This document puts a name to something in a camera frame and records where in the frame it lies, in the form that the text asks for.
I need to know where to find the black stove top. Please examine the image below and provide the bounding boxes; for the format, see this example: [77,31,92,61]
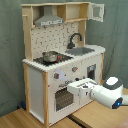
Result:
[34,54,71,66]

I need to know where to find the silver toy pot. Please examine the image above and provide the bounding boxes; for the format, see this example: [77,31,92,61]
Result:
[42,51,58,62]

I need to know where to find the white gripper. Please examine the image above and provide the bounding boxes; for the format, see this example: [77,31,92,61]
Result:
[67,78,97,99]

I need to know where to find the wooden toy kitchen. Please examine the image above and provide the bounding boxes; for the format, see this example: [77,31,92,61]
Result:
[22,2,105,128]

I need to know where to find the red stove knob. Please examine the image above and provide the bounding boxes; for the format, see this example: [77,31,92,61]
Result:
[54,73,60,79]
[72,67,78,72]

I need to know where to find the black toy faucet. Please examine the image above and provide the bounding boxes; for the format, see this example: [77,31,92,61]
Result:
[67,33,83,49]

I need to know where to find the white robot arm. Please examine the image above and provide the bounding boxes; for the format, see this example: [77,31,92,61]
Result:
[67,77,128,109]

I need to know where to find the white microwave door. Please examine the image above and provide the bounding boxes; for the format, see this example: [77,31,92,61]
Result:
[89,3,105,22]

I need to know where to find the grey toy sink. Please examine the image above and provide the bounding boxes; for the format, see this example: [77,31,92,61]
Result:
[66,47,94,56]

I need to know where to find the white cabinet door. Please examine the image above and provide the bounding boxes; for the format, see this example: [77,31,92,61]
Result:
[79,55,103,108]

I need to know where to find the left red stove knob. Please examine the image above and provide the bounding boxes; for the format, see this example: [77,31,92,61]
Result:
[54,73,60,79]

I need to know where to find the white oven door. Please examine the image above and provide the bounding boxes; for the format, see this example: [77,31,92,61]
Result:
[48,77,79,124]

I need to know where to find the right red stove knob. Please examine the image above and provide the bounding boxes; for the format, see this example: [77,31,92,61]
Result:
[72,67,78,72]

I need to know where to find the grey range hood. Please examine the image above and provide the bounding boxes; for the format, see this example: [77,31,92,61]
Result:
[35,6,64,27]

